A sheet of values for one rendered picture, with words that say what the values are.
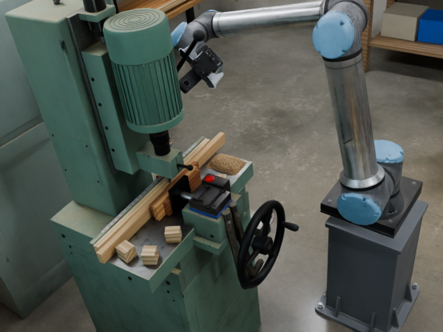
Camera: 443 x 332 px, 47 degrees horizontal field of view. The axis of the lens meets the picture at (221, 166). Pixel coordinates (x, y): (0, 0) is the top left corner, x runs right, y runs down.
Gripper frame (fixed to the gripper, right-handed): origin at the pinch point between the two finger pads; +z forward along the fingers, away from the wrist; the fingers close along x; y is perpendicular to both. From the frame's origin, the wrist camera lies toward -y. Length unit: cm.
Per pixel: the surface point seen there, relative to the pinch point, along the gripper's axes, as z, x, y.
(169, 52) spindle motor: 12.7, -7.1, -0.8
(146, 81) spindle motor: 14.9, -5.6, -10.6
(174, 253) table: 10, 36, -40
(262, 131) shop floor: -205, 47, -10
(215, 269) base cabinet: -14, 54, -42
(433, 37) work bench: -249, 83, 129
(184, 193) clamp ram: -3.4, 25.5, -28.8
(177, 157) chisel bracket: -4.4, 15.6, -22.6
